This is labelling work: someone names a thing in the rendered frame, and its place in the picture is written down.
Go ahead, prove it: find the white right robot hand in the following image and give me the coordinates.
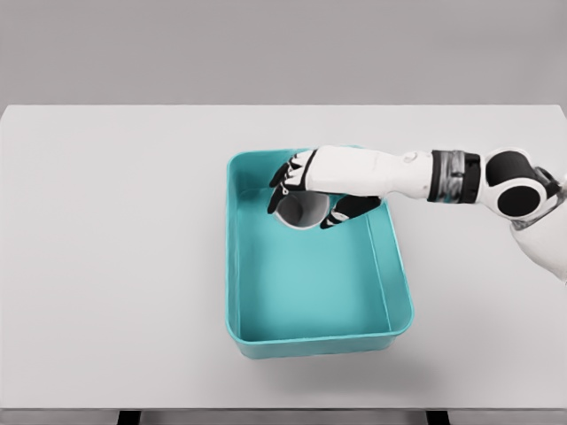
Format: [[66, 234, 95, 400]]
[[267, 144, 387, 230]]

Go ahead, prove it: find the white paper cup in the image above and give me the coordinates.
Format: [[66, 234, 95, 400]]
[[274, 190, 333, 231]]

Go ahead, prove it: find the teal plastic basket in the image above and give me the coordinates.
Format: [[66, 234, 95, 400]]
[[224, 144, 416, 360]]

